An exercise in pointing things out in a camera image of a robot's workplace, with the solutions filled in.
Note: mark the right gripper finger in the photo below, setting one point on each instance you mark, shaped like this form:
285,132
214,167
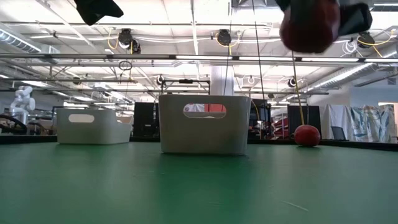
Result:
356,18
283,4

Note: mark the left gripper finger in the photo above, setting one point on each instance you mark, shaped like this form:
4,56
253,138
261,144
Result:
96,11

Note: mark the red apple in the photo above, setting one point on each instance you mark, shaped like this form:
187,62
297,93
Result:
311,34
307,136

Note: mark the white plastic basket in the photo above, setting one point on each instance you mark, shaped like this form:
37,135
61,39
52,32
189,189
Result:
202,137
93,130

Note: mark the white building pillar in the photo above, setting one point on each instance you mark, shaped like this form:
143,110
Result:
219,79

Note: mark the patterned cloth curtain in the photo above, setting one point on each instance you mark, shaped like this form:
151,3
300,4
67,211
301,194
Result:
367,124

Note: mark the black upright panel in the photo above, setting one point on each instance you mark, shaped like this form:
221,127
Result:
311,119

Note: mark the grey office chair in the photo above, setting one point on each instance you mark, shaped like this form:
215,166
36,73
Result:
338,133

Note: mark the white robot figure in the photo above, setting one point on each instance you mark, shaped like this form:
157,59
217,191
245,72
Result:
22,102

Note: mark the black cabinet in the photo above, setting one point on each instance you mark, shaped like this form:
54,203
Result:
144,119

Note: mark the long ceiling light rail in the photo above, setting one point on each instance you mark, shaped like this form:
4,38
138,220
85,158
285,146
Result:
140,57

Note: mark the black overhead gantry frame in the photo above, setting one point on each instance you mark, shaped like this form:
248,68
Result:
186,81

